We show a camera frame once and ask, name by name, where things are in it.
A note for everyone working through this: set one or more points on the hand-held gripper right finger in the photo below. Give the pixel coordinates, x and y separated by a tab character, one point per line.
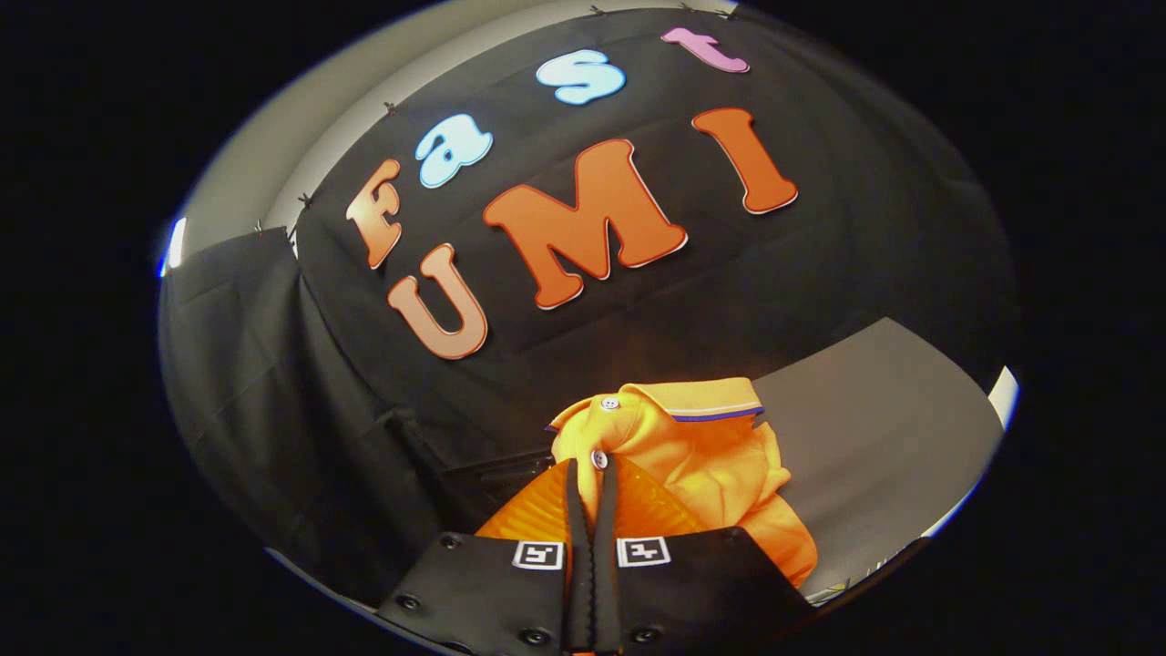
607	547

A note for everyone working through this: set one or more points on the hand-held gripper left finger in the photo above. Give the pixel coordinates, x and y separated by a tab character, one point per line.
576	547

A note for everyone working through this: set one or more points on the yellow polo shirt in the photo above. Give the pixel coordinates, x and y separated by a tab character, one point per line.
710	456

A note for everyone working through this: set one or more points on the row of black cloth clips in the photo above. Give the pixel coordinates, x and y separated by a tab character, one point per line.
305	199

